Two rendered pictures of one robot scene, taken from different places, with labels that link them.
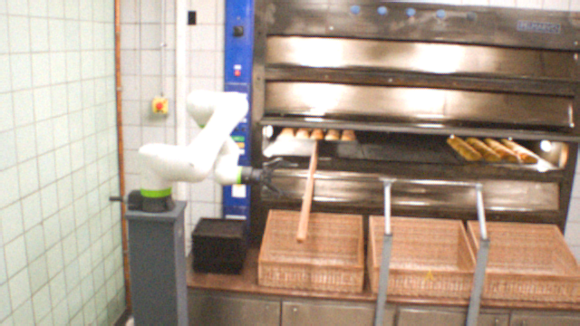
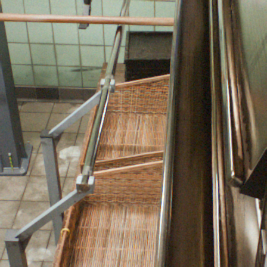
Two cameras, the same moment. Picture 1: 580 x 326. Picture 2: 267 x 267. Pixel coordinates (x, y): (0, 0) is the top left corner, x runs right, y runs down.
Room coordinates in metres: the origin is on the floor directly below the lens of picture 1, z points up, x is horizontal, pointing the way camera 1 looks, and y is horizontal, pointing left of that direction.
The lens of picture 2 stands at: (2.65, -2.26, 2.24)
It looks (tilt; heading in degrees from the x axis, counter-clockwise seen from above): 36 degrees down; 86
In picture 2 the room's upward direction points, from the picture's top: 1 degrees clockwise
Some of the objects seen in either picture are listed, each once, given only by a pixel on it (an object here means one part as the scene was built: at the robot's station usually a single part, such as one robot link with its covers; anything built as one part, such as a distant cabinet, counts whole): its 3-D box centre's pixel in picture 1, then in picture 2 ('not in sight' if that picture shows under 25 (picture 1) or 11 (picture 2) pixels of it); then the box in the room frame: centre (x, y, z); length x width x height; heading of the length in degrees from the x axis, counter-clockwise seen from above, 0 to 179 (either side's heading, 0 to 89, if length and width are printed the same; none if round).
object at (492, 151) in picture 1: (490, 148); not in sight; (3.28, -1.41, 1.21); 0.61 x 0.48 x 0.06; 175
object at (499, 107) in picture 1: (420, 101); (231, 8); (2.90, -0.79, 1.54); 1.79 x 0.11 x 0.19; 85
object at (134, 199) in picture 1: (142, 199); not in sight; (1.89, 0.53, 1.23); 0.26 x 0.15 x 0.06; 89
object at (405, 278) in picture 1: (420, 254); (134, 233); (2.63, -0.80, 0.72); 0.56 x 0.49 x 0.28; 85
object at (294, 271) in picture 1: (313, 248); (147, 127); (2.68, -0.20, 0.72); 0.56 x 0.49 x 0.28; 84
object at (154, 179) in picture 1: (158, 168); not in sight; (1.89, 0.46, 1.36); 0.16 x 0.13 x 0.19; 72
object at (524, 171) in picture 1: (413, 165); not in sight; (2.92, -0.80, 1.16); 1.80 x 0.06 x 0.04; 85
